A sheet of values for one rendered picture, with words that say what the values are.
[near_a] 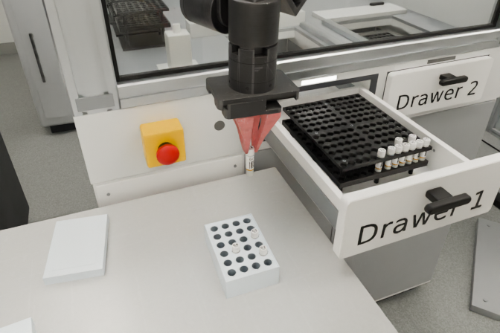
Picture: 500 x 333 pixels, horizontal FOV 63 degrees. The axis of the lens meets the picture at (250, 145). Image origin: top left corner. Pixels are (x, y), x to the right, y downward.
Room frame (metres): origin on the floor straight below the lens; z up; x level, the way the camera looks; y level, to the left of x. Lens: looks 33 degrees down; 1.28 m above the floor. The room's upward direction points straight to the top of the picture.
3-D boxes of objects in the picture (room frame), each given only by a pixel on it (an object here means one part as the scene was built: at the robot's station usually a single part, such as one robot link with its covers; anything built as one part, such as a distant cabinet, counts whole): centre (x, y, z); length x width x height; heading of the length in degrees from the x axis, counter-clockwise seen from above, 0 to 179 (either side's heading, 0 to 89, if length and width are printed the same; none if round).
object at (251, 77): (0.46, 0.00, 1.09); 0.10 x 0.07 x 0.07; 109
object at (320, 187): (0.66, -0.18, 0.86); 0.40 x 0.26 x 0.06; 21
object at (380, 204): (0.47, -0.26, 0.87); 0.29 x 0.02 x 0.11; 111
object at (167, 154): (0.60, 0.15, 0.88); 0.04 x 0.03 x 0.04; 111
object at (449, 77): (0.86, -0.45, 0.91); 0.07 x 0.04 x 0.01; 111
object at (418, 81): (0.88, -0.44, 0.87); 0.29 x 0.02 x 0.11; 111
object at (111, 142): (1.23, -0.01, 0.87); 1.02 x 0.95 x 0.14; 111
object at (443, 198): (0.44, -0.27, 0.91); 0.07 x 0.04 x 0.01; 111
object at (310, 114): (0.66, -0.19, 0.87); 0.22 x 0.18 x 0.06; 21
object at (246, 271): (0.46, 0.02, 0.78); 0.12 x 0.08 x 0.04; 20
